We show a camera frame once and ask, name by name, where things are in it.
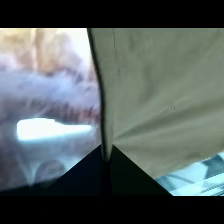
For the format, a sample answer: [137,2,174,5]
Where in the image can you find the silver frame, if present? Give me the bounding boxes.
[155,151,224,197]

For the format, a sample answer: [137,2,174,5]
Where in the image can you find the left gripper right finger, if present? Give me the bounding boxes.
[109,144,173,197]

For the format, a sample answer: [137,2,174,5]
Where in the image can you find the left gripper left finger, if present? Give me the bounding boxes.
[42,143,105,197]

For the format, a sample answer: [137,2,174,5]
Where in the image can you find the beige shirt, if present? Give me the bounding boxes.
[86,28,224,180]

